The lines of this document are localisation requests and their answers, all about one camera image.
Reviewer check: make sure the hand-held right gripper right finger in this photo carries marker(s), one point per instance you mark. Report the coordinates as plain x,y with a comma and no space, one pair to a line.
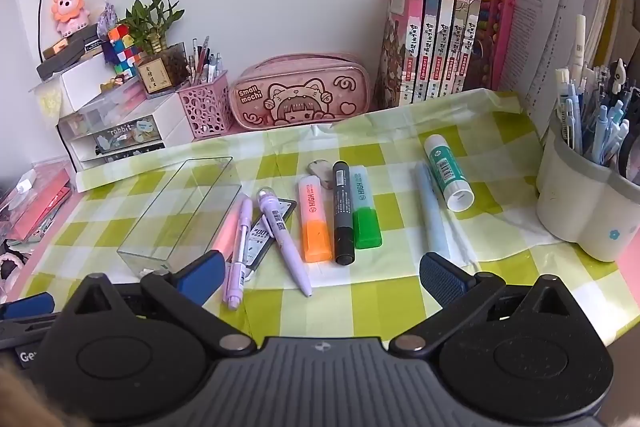
442,279

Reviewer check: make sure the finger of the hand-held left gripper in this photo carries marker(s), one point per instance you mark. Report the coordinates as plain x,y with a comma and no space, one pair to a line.
25,304

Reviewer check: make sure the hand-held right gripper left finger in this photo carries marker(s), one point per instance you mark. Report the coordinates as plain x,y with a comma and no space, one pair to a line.
200,274

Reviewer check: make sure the slim purple pen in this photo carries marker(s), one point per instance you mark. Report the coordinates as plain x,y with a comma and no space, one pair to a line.
239,252

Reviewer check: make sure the pink pen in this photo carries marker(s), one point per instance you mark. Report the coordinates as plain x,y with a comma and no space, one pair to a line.
227,232

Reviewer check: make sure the light blue pen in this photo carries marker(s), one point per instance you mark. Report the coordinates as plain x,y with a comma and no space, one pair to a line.
431,212

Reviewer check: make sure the clear plastic box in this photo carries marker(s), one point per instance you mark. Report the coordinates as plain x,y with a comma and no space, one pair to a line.
175,207

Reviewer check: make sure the thick purple pen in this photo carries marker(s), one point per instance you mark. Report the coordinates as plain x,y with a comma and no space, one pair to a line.
282,242

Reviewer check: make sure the green highlighter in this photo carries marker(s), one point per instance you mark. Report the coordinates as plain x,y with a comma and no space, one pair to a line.
367,222

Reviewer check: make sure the green white glue stick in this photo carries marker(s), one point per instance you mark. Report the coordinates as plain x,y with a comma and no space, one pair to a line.
447,172

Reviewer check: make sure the black marker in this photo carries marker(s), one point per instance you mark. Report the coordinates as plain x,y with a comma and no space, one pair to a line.
344,217

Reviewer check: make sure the orange highlighter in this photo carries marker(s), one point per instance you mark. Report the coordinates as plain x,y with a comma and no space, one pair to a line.
315,232

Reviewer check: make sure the white eraser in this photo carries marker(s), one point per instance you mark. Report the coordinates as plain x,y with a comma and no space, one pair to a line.
25,187
317,168

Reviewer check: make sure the person's right forearm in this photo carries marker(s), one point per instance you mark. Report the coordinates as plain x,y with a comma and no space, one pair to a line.
15,397

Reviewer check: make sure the green checkered tablecloth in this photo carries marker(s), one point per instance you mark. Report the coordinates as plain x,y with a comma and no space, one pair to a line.
390,297

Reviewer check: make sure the pink flat box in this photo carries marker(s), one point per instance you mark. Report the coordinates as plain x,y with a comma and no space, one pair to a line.
40,207

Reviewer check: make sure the white pen holder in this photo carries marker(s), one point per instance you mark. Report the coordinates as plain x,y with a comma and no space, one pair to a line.
580,212

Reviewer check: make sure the white drawer organizer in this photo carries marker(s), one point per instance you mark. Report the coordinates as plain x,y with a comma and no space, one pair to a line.
170,117

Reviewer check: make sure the pink mesh pen cup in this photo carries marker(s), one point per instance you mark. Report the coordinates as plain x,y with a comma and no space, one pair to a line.
205,112

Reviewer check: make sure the clear lidded storage box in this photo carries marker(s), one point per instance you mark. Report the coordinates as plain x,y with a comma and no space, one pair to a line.
125,99
82,119

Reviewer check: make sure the glass vase with label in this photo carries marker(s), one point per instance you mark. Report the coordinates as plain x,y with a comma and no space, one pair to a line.
157,77

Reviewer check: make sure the pink cartoon pencil case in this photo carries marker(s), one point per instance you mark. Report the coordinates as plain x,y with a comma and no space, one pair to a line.
300,97

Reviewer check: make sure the bunch of assorted pens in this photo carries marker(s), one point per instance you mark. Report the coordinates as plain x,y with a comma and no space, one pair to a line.
205,64

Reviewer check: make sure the small golden figurine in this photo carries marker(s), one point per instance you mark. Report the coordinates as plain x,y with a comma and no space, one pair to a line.
112,83

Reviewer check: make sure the bunch of blue pens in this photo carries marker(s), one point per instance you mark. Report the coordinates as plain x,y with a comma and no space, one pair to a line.
600,127

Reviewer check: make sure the white box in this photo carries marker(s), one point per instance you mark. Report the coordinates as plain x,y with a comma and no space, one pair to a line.
85,82

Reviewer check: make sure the colourful puzzle cube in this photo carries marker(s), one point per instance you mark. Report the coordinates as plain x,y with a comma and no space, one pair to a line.
122,36
126,59

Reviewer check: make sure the pink cover comic book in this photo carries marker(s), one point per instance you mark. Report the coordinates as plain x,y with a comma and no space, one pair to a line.
397,37

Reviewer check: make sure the brown wooden block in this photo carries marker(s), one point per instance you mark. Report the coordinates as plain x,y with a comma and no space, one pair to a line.
56,49

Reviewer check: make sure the black flat box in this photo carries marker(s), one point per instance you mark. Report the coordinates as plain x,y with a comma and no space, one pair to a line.
75,49

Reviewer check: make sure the green bamboo plant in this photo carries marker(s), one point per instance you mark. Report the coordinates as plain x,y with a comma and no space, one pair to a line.
152,19

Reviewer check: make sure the stack of printed papers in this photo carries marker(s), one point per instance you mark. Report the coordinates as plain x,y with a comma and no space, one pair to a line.
540,32

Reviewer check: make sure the pink abacus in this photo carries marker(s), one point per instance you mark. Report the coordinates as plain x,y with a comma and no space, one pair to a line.
495,7

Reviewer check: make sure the orange pink lion toy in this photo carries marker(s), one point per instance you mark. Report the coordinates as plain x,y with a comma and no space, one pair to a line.
70,7

